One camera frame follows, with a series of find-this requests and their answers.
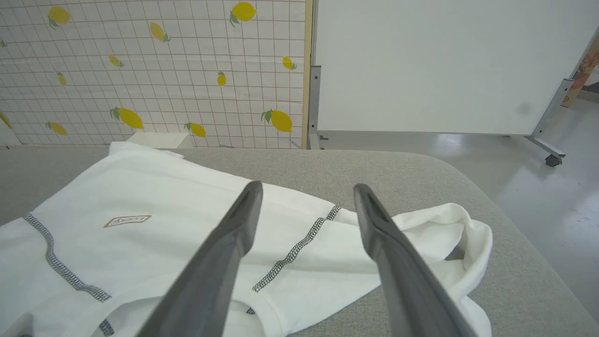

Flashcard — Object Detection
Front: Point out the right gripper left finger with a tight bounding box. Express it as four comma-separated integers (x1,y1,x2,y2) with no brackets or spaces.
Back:
136,181,264,337

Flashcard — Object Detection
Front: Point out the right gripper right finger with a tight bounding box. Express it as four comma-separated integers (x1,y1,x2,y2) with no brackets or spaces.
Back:
353,183,478,337

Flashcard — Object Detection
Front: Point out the white shirt with grey stitching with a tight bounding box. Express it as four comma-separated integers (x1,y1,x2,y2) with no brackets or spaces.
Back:
0,141,493,337

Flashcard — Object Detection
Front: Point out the white rectangular box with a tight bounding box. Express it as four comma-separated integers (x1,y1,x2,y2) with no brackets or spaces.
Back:
126,132,193,149

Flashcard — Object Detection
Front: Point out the lemon print partition screen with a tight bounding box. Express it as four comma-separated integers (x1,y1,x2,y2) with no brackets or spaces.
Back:
0,0,314,150

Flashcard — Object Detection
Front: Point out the grey panel leg with caster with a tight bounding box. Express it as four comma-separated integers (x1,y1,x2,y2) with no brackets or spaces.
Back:
523,79,574,168

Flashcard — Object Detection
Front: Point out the white partition panel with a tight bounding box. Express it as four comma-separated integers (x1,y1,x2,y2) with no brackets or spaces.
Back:
313,0,599,137

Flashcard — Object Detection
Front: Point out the colourful printed board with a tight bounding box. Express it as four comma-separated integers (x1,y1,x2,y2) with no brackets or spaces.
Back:
561,35,599,108

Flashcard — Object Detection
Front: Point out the grey metal partition post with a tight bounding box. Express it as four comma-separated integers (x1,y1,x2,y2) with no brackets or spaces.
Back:
307,65,329,150

